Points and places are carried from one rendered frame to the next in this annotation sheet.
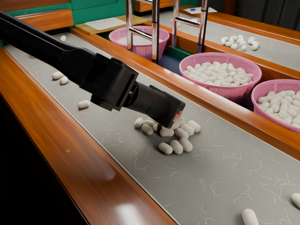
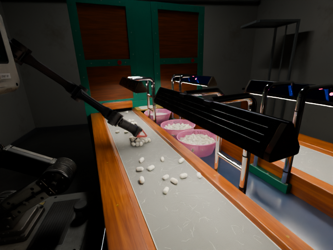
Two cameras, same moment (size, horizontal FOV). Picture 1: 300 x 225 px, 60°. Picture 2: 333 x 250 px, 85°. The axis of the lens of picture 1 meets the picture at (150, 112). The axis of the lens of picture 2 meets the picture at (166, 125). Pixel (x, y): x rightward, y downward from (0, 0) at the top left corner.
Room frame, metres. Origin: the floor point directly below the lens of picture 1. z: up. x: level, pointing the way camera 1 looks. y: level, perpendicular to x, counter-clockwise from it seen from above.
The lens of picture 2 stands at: (-0.51, -0.53, 1.21)
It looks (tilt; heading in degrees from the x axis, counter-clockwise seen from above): 18 degrees down; 17
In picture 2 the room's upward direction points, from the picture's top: 2 degrees counter-clockwise
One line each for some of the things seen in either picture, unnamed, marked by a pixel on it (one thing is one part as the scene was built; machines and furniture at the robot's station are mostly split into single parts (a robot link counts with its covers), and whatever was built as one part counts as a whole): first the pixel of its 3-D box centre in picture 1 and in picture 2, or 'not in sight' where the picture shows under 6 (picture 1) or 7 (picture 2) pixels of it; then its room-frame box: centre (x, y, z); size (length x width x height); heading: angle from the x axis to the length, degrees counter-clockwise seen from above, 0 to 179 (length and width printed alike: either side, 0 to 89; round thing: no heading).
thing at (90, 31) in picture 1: (112, 23); (150, 107); (1.31, 0.18, 0.77); 0.33 x 0.15 x 0.01; 129
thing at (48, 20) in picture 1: (37, 22); (117, 104); (1.13, 0.48, 0.83); 0.30 x 0.06 x 0.07; 129
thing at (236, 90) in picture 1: (217, 80); (178, 130); (0.80, -0.23, 0.72); 0.27 x 0.27 x 0.10
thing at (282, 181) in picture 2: not in sight; (287, 133); (0.38, -0.83, 0.90); 0.20 x 0.19 x 0.45; 39
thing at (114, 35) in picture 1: (139, 45); (157, 116); (1.14, 0.05, 0.72); 0.27 x 0.27 x 0.10
